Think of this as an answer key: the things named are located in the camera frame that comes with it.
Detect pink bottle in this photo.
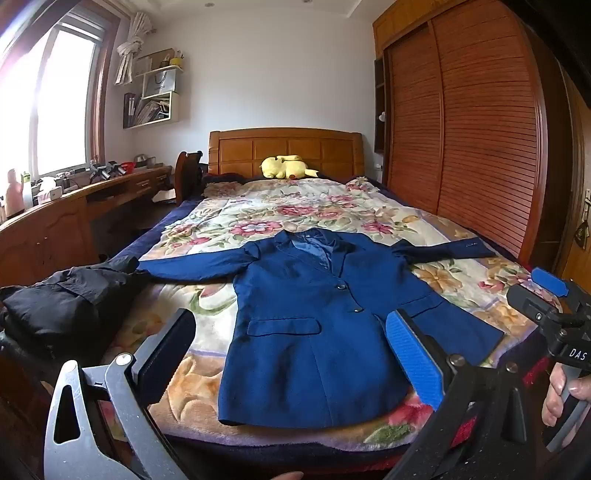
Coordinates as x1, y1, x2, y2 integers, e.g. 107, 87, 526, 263
4, 168, 25, 217

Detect black folded clothes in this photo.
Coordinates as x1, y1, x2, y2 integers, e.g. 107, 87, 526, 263
0, 256, 151, 361

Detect stack of white papers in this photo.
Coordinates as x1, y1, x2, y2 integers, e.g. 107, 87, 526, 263
136, 96, 171, 126

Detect white paper bag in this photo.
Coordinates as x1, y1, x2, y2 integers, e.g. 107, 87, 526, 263
142, 69, 178, 99

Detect white wall shelf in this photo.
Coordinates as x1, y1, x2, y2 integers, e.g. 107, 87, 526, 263
122, 65, 184, 129

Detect wooden chair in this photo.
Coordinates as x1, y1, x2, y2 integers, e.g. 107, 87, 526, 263
174, 150, 205, 206

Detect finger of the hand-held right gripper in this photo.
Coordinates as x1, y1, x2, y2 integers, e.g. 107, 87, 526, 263
506, 286, 561, 330
530, 267, 591, 324

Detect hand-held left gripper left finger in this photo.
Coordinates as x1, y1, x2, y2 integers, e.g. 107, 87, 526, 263
43, 308, 198, 480

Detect wooden door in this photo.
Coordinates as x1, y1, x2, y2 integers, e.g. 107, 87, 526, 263
556, 78, 591, 282

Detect yellow plush toy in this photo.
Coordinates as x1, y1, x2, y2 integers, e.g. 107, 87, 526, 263
260, 155, 319, 181

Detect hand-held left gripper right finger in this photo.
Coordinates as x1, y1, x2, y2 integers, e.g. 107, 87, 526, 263
385, 308, 529, 480

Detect wooden desk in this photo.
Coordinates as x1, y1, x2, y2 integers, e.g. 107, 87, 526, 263
0, 165, 172, 287

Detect person's right hand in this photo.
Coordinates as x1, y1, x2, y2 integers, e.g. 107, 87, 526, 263
542, 362, 591, 428

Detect blue suit jacket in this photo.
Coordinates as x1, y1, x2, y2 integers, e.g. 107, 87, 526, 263
137, 228, 505, 429

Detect wooden slatted wardrobe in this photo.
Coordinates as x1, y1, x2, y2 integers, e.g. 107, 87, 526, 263
372, 0, 561, 273

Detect floral blanket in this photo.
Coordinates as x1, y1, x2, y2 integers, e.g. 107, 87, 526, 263
99, 178, 561, 453

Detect wooden bed headboard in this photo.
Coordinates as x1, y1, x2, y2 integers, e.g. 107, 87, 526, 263
208, 129, 365, 183

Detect tied white curtain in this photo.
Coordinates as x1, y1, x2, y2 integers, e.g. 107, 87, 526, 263
115, 11, 153, 85

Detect window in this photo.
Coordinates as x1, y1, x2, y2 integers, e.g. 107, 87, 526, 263
0, 9, 116, 185

